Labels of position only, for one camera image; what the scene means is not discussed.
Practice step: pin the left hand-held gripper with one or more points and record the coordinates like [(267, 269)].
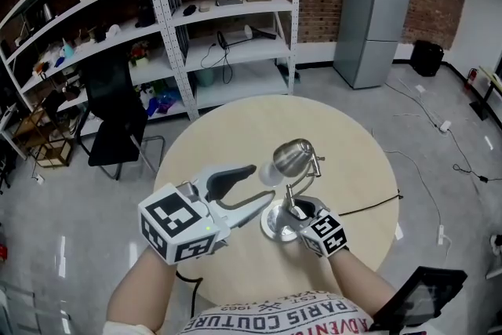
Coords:
[(176, 223)]

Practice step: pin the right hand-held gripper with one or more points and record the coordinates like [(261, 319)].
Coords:
[(327, 233)]

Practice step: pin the silver desk lamp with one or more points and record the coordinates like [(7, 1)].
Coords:
[(292, 157)]

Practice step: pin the person's left forearm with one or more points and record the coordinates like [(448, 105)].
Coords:
[(137, 286)]

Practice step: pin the person's right forearm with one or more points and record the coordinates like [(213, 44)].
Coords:
[(361, 278)]

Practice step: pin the black ring light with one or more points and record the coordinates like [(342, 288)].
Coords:
[(260, 33)]

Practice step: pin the white printed t-shirt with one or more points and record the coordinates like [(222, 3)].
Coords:
[(274, 319)]

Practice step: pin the blue plastic bags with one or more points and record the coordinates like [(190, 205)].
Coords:
[(162, 104)]

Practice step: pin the teal bucket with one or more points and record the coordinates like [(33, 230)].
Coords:
[(204, 77)]

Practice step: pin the white metal shelf unit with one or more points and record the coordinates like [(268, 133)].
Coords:
[(255, 55), (157, 70)]

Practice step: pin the black office chair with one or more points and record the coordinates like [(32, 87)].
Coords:
[(113, 129)]

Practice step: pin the black tablet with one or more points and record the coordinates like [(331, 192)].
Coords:
[(423, 298)]

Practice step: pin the potted flowers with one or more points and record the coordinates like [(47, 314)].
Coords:
[(139, 53)]

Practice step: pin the black bin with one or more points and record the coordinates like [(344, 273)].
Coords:
[(427, 59)]

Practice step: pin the grey refrigerator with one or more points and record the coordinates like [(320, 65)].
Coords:
[(368, 12)]

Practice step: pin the red fire extinguisher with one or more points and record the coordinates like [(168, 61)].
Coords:
[(471, 78)]

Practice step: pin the wooden tiered cart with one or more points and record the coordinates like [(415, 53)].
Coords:
[(29, 125)]

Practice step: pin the teal bottle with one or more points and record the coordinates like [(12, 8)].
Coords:
[(68, 51)]

